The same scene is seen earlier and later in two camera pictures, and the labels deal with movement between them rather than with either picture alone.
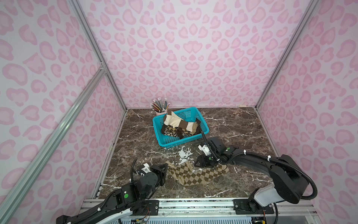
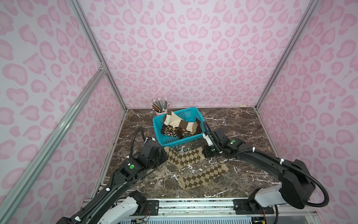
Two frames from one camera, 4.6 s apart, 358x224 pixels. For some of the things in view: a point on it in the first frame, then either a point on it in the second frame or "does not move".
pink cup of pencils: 160,108 does not move
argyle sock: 178,171 -> 183,158
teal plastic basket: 189,115 does not move
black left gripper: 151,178 -> 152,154
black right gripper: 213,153 -> 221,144
